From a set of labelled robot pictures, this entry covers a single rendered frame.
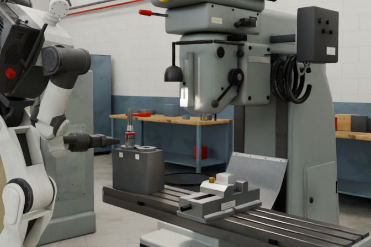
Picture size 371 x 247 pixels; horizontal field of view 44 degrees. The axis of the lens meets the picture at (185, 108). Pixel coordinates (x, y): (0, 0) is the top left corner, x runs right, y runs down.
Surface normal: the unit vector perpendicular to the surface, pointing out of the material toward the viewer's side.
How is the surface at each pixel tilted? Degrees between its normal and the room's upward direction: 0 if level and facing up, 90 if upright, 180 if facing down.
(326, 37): 90
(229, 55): 90
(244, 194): 90
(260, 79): 90
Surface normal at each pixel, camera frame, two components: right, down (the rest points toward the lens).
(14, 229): -0.45, 0.46
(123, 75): -0.71, 0.04
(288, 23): 0.71, 0.04
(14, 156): -0.46, 0.04
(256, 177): -0.63, -0.43
